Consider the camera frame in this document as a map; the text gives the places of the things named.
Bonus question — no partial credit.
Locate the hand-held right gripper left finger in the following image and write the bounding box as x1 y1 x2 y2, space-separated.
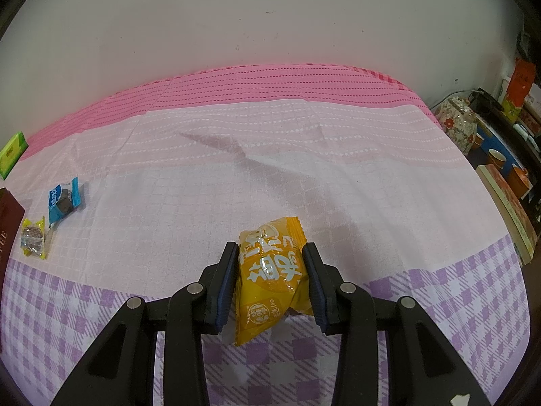
51 241 239 406

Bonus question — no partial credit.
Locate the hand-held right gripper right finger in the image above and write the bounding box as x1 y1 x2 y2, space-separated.
302 242 493 406

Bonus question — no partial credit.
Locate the yellow snack packet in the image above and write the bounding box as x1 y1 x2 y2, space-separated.
234 217 306 347

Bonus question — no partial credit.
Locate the brown toffee box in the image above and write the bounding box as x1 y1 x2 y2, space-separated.
0 187 26 352

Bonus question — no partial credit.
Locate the pink and purple checked tablecloth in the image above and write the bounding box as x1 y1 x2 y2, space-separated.
0 64 531 406

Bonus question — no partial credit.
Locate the blue wrapped dark candy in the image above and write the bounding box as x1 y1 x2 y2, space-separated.
46 178 82 226

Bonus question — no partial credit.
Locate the yellow wrapped dark candy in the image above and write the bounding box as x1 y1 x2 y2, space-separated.
20 216 47 260

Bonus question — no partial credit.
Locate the stack of books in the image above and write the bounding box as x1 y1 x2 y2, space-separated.
475 164 539 265

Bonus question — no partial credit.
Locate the floral fabric container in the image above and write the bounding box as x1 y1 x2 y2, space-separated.
433 96 480 155

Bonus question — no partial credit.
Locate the orange paper cup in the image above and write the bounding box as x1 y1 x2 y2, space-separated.
507 165 531 199
488 148 516 170

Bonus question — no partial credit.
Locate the green box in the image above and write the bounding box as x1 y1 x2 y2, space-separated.
0 132 28 180

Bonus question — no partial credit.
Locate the orange card box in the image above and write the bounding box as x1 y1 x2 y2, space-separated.
505 59 535 115

